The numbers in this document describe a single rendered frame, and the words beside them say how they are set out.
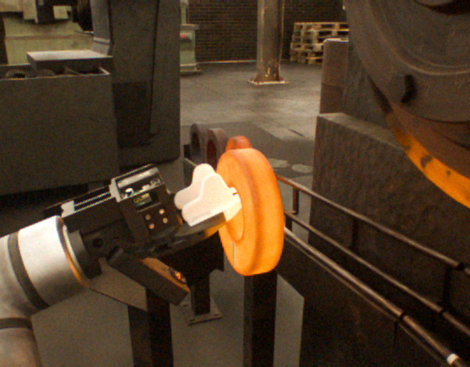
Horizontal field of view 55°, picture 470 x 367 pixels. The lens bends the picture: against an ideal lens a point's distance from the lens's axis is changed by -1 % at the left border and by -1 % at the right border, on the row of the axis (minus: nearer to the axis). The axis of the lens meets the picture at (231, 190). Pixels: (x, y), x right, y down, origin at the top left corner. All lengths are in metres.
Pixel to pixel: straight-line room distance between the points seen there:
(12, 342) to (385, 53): 0.43
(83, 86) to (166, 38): 0.83
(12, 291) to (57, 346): 1.22
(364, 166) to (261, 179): 0.31
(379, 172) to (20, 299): 0.53
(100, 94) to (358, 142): 2.07
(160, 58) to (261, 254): 2.79
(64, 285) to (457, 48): 0.41
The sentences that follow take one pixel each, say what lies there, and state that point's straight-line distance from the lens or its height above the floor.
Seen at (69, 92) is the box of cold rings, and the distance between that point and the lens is 2.66.
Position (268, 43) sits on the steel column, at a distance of 7.42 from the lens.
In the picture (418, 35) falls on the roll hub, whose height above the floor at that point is 1.04.
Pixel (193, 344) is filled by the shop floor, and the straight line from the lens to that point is 1.63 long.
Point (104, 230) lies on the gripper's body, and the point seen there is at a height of 0.83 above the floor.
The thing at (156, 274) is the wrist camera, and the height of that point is 0.77.
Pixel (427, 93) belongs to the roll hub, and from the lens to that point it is 0.38.
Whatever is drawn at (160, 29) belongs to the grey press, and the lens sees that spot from 3.22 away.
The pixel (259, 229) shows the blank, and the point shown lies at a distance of 0.48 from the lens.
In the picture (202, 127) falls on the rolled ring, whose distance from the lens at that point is 1.42.
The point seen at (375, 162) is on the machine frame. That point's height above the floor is 0.83.
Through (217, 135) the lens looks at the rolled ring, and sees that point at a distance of 1.24.
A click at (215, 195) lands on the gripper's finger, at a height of 0.86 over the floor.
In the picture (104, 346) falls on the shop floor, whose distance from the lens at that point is 1.67.
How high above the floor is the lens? 1.05
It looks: 21 degrees down
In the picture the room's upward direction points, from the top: straight up
